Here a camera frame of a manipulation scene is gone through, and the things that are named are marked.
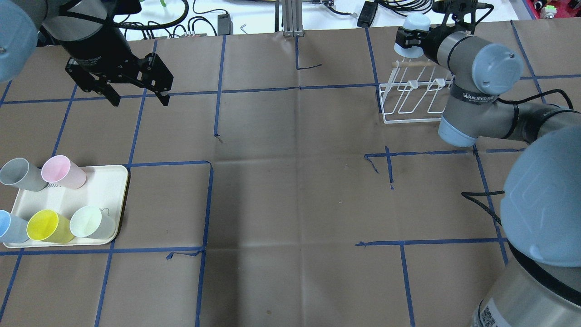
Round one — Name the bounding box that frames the black power adapter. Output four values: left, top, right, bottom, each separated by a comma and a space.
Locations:
356, 0, 379, 28

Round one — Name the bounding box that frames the light blue plastic cup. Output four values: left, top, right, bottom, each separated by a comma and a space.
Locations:
394, 13, 430, 59

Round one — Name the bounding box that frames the pink plastic cup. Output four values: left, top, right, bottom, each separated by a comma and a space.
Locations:
41, 155, 87, 189

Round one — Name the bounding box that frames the cream serving tray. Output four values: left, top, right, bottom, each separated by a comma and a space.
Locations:
12, 165, 128, 247

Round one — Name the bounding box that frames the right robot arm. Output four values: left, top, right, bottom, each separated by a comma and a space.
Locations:
394, 0, 581, 327

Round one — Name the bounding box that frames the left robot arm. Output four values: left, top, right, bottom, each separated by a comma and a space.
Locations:
1, 0, 174, 106

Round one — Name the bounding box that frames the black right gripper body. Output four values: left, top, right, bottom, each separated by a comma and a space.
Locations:
421, 0, 492, 49

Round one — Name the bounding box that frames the pale green plastic cup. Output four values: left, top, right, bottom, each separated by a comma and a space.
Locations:
70, 206, 116, 239

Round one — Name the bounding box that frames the grey plastic cup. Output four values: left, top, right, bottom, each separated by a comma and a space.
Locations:
0, 158, 48, 191

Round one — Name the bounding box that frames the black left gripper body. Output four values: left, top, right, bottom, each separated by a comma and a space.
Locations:
65, 53, 174, 92

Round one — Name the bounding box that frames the aluminium frame post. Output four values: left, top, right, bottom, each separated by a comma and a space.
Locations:
281, 0, 305, 37

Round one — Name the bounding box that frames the yellow plastic cup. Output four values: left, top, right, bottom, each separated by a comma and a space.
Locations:
26, 209, 75, 244

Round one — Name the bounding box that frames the white wire cup rack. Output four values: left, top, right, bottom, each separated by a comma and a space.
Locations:
378, 59, 455, 124

